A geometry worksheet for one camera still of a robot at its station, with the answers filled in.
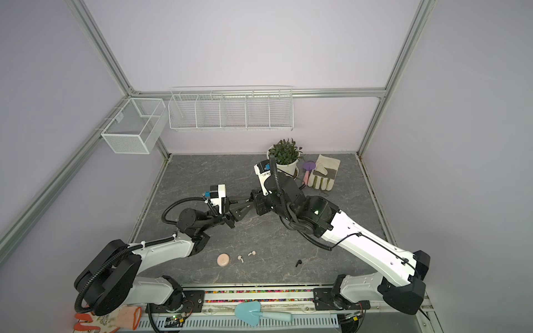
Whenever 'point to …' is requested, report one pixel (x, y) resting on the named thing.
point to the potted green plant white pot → (286, 155)
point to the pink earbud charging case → (223, 259)
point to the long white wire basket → (231, 108)
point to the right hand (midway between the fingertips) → (254, 190)
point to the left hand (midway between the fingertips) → (255, 203)
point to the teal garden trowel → (250, 311)
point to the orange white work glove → (128, 318)
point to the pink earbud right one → (253, 252)
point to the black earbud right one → (299, 261)
